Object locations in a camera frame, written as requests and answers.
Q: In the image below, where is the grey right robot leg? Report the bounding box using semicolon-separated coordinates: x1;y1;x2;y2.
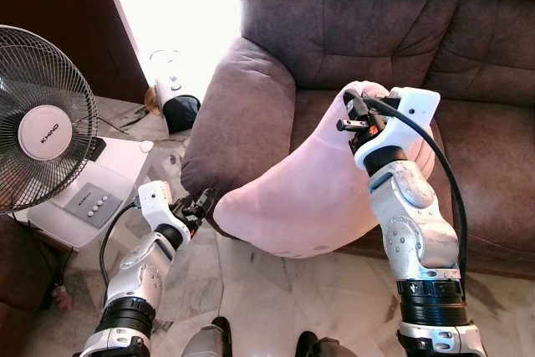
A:
297;332;360;357

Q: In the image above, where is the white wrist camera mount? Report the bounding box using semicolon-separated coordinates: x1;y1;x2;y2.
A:
353;87;441;174
138;181;191;237

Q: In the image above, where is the thin black power cord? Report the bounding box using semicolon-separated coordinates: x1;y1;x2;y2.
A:
96;115;155;136

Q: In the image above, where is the small pink toy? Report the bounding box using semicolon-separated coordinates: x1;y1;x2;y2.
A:
53;286;73;312

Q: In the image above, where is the brown fabric sofa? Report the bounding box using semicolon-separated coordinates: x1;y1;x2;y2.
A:
180;0;535;278

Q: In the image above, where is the small white table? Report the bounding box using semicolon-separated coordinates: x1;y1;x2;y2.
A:
13;135;155;249

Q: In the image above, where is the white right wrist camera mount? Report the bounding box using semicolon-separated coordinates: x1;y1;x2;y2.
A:
353;87;441;174

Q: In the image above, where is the black power strip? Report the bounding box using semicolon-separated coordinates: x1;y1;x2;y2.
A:
86;135;107;163

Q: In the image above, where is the pink pillow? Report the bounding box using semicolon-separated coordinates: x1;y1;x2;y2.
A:
213;81;448;259

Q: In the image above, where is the white and black appliance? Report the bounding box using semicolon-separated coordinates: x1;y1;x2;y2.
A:
149;49;201;135

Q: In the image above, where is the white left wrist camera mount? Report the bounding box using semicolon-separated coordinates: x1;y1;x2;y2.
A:
138;181;191;237

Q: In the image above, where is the small brown round object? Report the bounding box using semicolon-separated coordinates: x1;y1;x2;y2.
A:
144;85;164;117

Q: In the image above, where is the white table fan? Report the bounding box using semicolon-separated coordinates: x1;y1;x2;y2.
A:
0;25;135;249

